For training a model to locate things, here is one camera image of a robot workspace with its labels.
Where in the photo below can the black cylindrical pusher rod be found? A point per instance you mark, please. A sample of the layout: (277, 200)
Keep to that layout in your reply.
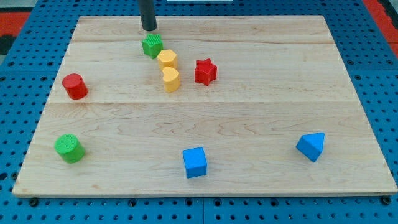
(147, 14)

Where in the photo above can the yellow hexagon block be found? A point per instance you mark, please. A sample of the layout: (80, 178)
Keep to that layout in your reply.
(167, 58)

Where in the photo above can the green star block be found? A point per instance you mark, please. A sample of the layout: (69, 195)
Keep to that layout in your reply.
(152, 45)

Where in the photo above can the blue cube block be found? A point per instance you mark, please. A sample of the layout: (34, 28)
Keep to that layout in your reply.
(195, 162)

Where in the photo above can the blue triangle block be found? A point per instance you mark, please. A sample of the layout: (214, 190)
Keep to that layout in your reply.
(311, 145)

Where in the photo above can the red cylinder block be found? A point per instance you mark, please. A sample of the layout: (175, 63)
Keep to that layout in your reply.
(75, 86)

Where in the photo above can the light wooden board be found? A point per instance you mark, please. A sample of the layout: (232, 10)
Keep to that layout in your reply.
(278, 78)

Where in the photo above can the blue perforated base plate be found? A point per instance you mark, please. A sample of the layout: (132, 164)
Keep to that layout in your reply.
(35, 36)

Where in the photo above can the green cylinder block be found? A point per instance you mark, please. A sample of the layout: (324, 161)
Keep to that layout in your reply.
(69, 148)

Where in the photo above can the yellow heart block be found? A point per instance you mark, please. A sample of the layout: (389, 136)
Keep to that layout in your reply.
(171, 79)

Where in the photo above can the red star block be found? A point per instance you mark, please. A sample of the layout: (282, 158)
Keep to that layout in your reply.
(205, 71)

